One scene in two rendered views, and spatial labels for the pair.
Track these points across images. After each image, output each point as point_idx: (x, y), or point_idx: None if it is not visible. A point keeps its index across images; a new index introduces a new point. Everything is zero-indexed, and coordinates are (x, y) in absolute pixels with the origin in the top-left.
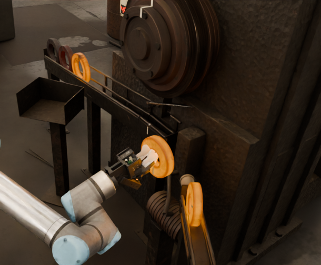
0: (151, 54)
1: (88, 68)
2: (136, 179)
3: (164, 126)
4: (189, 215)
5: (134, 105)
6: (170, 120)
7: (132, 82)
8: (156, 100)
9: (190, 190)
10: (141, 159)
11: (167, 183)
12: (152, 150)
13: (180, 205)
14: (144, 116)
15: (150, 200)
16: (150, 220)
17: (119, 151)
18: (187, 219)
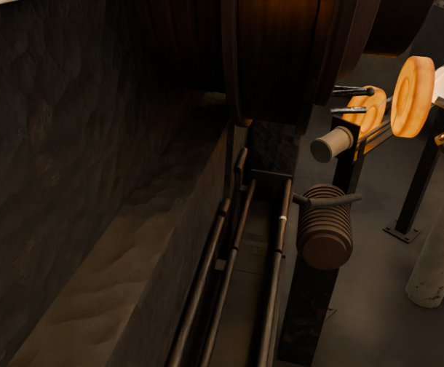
0: None
1: None
2: None
3: (249, 204)
4: (373, 124)
5: (216, 330)
6: (230, 190)
7: (168, 324)
8: (216, 204)
9: (370, 103)
10: None
11: (322, 203)
12: (442, 67)
13: (364, 145)
14: (199, 318)
15: (348, 239)
16: (338, 267)
17: None
18: (383, 121)
